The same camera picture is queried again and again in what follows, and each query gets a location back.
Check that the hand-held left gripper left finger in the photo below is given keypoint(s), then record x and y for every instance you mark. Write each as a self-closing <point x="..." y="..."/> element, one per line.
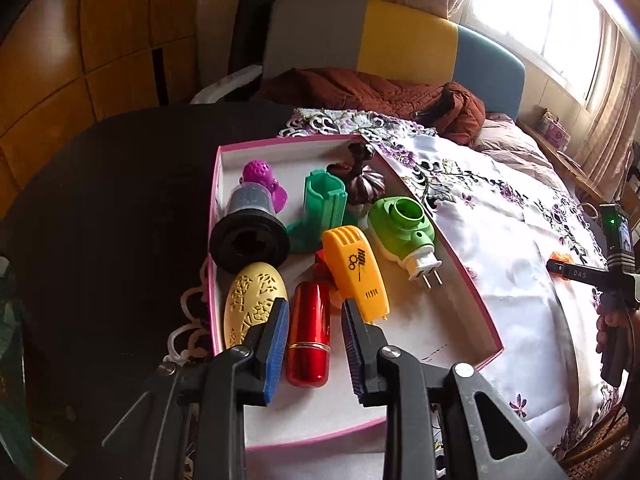
<point x="277" y="355"/>

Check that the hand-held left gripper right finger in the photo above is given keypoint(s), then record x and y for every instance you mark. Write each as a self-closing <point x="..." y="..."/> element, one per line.
<point x="355" y="355"/>

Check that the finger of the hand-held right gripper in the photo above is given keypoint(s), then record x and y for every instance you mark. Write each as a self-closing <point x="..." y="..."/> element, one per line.
<point x="580" y="273"/>

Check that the small orange toy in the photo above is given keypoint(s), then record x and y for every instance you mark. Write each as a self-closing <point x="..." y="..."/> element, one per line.
<point x="562" y="256"/>

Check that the red lipstick tube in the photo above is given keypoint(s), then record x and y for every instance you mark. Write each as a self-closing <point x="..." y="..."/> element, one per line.
<point x="307" y="335"/>

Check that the yellow egg-shaped case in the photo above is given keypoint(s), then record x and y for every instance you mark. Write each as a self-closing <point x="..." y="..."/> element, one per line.
<point x="250" y="300"/>

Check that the yellow plastic comb-topped device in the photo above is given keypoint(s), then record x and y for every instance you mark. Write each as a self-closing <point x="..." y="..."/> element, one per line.
<point x="355" y="270"/>

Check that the pink cardboard box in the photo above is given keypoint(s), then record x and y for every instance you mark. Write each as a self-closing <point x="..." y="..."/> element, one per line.
<point x="440" y="320"/>

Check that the green plug-in device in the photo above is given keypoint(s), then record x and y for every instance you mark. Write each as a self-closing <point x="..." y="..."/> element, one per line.
<point x="400" y="230"/>

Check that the green plastic holder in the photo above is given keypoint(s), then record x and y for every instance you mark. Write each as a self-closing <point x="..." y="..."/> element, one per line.
<point x="325" y="205"/>

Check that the brown pumpkin-shaped ornament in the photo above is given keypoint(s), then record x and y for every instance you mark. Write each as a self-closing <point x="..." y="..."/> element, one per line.
<point x="367" y="185"/>

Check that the purple perforated toy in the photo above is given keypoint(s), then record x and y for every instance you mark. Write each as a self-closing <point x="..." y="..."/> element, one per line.
<point x="260" y="175"/>

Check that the person's right hand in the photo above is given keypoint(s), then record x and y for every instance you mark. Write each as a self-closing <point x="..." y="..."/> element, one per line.
<point x="609" y="324"/>

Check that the white embroidered floral tablecloth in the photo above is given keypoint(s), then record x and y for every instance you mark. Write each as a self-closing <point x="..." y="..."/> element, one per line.
<point x="510" y="240"/>

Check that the wooden bedside shelf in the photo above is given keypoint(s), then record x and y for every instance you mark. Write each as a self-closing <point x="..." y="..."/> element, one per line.
<point x="570" y="160"/>

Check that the pink gift boxes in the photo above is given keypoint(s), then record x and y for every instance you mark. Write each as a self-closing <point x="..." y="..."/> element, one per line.
<point x="554" y="127"/>

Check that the pink duvet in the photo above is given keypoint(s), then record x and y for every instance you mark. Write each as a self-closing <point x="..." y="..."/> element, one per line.
<point x="520" y="155"/>

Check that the brown wicker furniture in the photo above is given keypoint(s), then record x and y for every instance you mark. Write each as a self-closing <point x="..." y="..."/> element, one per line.
<point x="600" y="442"/>

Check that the black round table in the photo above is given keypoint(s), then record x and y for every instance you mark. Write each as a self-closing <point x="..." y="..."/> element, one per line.
<point x="110" y="210"/>

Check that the window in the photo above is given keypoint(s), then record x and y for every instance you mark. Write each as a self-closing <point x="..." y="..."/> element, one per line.
<point x="530" y="15"/>

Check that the brown quilted jacket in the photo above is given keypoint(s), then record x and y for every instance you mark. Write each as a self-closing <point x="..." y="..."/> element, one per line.
<point x="360" y="92"/>

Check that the grey yellow blue headboard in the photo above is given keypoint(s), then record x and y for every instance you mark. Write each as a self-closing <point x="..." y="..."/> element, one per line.
<point x="400" y="45"/>

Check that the wooden wardrobe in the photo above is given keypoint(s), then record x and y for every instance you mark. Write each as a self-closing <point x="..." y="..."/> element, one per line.
<point x="75" y="50"/>

